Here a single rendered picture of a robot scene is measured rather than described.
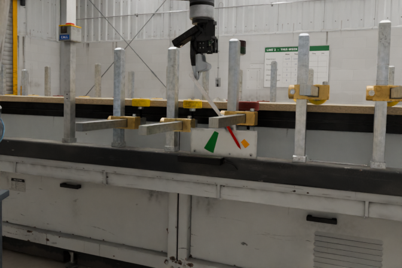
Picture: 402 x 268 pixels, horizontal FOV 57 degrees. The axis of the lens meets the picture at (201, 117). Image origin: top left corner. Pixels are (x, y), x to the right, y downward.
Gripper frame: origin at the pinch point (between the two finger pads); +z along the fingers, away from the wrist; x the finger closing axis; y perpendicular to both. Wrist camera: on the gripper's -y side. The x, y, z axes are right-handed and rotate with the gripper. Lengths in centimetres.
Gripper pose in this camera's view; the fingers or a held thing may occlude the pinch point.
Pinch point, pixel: (195, 76)
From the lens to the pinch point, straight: 137.5
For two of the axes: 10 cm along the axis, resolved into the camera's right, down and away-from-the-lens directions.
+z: -0.1, 10.0, 0.5
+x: 3.6, -0.4, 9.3
